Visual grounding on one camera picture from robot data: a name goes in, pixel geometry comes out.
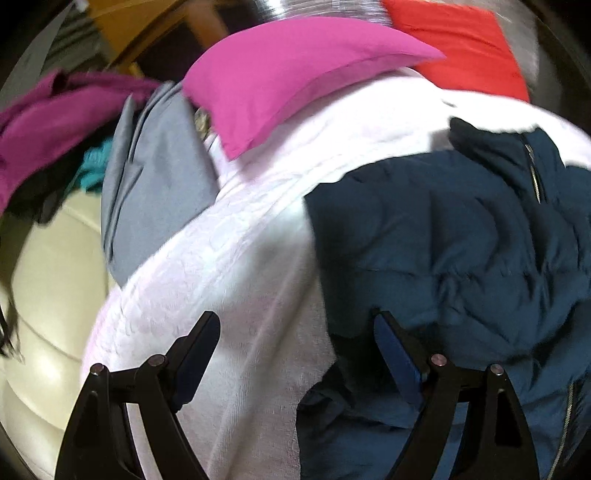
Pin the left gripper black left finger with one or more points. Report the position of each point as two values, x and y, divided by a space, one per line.
98 441

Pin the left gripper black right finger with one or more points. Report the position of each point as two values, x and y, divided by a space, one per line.
496 441

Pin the navy blue puffer jacket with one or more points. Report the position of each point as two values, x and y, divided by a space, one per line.
482 253

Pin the cream leather sofa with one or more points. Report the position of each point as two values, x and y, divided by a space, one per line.
53 283

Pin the black garment on sofa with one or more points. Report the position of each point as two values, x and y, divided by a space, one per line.
39 199

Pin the grey garment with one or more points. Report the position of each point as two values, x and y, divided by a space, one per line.
158 178

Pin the teal garment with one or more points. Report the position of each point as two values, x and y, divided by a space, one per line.
90 175

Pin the purple fleece garment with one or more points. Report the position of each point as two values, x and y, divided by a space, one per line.
61 111

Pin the red pillow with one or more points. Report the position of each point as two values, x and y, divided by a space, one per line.
477 55

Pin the magenta pillow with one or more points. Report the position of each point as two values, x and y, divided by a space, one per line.
253 80

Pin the silver foil insulation panel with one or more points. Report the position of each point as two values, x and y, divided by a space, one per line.
516 20

